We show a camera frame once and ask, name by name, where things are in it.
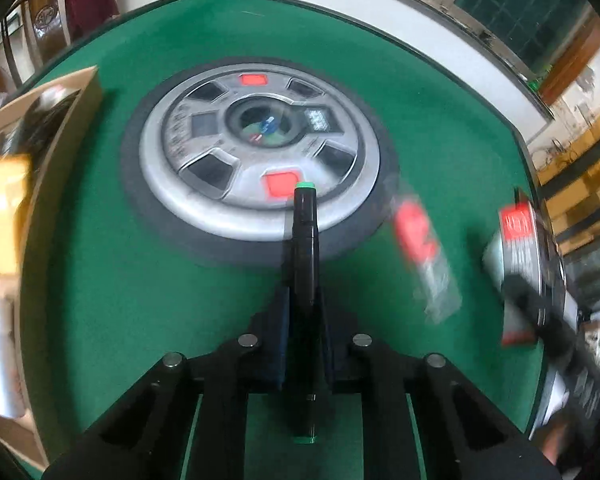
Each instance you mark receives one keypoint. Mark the grid window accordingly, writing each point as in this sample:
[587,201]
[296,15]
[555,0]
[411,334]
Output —
[520,5]

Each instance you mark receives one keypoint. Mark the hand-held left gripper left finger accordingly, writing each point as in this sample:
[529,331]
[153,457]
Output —
[280,342]

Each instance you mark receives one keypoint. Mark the brown cardboard box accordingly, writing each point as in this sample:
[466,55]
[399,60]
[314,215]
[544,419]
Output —
[87,95]

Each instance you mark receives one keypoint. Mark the wooden chair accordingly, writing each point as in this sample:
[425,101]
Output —
[45,20]

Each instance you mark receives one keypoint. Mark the clear packet with red print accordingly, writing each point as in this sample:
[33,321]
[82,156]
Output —
[420,240]

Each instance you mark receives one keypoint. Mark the small green bottle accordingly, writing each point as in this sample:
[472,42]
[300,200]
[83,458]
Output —
[532,84]

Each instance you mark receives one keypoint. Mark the large white bottle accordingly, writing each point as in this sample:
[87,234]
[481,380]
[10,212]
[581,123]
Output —
[0,355]

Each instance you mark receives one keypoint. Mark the wooden cabinet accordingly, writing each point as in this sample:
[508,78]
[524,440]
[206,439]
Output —
[595,185]

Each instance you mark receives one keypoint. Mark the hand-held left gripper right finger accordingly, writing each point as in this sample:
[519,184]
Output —
[328,345]

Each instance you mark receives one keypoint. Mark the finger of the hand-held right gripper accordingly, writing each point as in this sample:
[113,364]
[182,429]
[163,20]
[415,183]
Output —
[530,300]

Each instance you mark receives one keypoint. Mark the black marker with green ends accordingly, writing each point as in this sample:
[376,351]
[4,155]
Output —
[305,240]

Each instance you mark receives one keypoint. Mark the yellow snack packet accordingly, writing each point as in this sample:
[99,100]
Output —
[5,210]

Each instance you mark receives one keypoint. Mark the round silver table console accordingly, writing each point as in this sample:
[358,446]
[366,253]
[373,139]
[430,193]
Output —
[170,200]

